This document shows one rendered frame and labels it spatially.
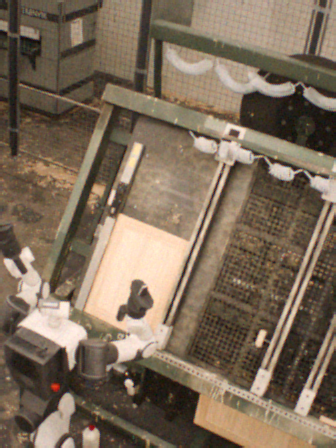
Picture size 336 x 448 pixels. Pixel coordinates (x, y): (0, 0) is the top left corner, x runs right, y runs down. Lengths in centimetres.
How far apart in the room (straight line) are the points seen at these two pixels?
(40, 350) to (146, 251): 101
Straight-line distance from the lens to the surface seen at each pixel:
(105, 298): 338
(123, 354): 261
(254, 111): 362
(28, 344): 254
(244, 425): 364
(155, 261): 327
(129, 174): 333
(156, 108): 328
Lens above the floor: 322
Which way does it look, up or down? 34 degrees down
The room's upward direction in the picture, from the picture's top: 8 degrees clockwise
